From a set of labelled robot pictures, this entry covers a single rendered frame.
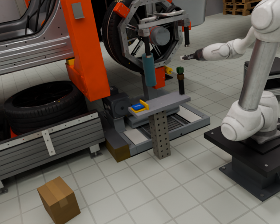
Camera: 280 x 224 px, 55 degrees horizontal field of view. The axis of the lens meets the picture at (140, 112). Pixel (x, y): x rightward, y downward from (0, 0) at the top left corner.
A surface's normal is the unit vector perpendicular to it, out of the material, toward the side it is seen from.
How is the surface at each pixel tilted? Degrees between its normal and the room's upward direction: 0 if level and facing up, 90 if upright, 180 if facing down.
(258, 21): 84
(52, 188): 0
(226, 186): 0
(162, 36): 90
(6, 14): 90
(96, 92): 90
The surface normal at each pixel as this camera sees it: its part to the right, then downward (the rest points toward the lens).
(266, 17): -0.85, 0.25
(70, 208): 0.62, 0.27
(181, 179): -0.15, -0.88
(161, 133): 0.44, 0.35
